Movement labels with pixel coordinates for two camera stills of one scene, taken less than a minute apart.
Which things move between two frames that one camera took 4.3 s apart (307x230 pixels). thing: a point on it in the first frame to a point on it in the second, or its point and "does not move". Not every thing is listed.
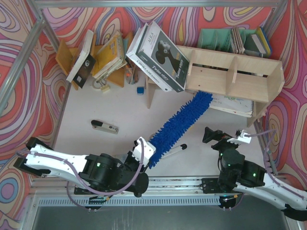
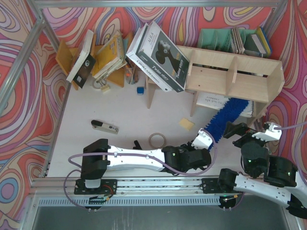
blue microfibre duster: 180,123 to 227,113
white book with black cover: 85,63 does not move
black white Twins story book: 160,53 does not move
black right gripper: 221,143 to 243,137
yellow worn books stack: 110,57 does not move
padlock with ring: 100,84 does not move
